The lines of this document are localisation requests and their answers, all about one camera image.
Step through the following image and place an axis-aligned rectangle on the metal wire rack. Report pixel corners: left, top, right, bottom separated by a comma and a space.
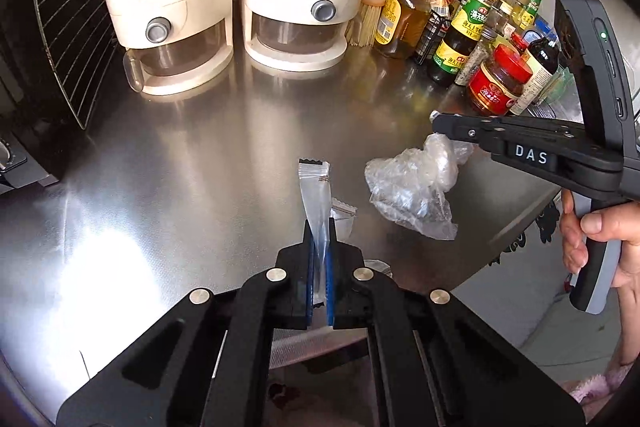
30, 0, 123, 130

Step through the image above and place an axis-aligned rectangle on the person's right hand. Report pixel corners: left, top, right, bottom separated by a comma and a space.
560, 189, 640, 290

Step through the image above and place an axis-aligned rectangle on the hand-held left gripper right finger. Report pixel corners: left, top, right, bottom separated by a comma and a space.
325, 218, 586, 427

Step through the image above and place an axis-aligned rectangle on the red chili sauce jar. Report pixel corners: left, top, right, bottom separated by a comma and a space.
465, 44, 533, 116

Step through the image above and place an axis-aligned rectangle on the pink fluffy clothing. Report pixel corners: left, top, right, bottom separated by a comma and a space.
562, 364, 636, 408

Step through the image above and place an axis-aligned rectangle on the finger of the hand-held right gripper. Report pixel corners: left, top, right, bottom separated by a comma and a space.
431, 109, 566, 172

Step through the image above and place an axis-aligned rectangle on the dark sauce bottle green label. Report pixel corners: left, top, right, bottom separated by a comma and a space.
427, 0, 500, 88

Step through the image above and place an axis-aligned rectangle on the small foil scrap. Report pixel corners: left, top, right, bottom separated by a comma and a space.
362, 259, 396, 280

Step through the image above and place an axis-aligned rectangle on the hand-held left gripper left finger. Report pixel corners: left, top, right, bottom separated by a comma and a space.
56, 219, 317, 427

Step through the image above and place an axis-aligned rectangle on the black wire holder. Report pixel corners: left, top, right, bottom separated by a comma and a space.
414, 4, 456, 65

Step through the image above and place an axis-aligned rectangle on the dark glass sauce bottle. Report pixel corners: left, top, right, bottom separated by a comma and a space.
510, 24, 562, 116

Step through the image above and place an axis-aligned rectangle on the clear plastic bag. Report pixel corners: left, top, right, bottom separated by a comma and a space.
364, 133, 475, 242

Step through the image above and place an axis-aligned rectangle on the person's right forearm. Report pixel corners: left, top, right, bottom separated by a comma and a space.
607, 282, 640, 368

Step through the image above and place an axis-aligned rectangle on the honey jar with yellow lid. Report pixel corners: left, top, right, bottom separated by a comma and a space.
374, 0, 437, 60

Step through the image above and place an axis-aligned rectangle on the thin clear sachet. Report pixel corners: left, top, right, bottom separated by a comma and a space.
298, 157, 333, 305

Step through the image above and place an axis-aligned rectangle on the spice shaker bottle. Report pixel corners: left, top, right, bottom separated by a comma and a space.
452, 39, 493, 88

